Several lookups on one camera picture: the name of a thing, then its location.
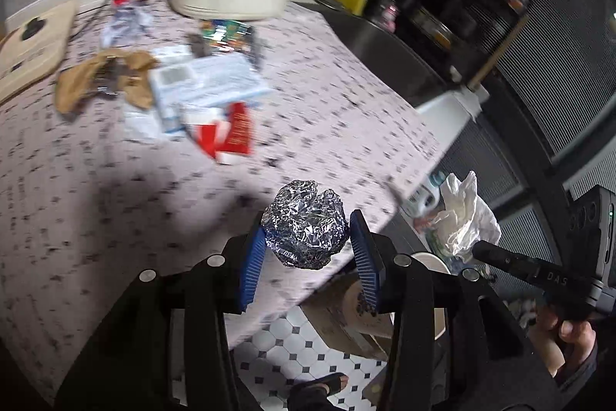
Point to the crumpled brown paper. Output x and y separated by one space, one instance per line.
77 79

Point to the colourful snack packet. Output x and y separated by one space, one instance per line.
226 35

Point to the clear plastic bag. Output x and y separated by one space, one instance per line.
139 122

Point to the grey patterned tablecloth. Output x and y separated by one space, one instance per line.
337 103

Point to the small white box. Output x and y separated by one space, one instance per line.
171 53

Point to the white and blue flat pack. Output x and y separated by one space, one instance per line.
211 79

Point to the white tissue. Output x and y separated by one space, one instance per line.
464 218

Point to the crumpled clear plastic wrapper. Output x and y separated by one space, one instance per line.
127 23

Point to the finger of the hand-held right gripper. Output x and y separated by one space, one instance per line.
529 269

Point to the person's right hand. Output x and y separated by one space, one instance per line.
572 339

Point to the white bottle with teal cap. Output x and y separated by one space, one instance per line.
423 196

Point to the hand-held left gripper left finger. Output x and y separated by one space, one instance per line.
252 269

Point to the red paper packet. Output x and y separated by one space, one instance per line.
238 129

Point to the aluminium foil ball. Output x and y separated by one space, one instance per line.
305 223

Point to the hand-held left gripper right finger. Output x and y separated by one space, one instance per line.
364 269

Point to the person's right forearm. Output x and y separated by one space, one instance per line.
596 367

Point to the yellow sponge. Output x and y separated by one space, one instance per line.
344 1

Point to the person's foot in black sandal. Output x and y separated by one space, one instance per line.
317 389

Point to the red and white wrapper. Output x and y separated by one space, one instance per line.
204 131

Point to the small pink-capped bottle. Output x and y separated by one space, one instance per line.
390 11

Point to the black sink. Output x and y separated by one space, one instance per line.
385 50

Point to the wooden board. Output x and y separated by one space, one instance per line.
33 50

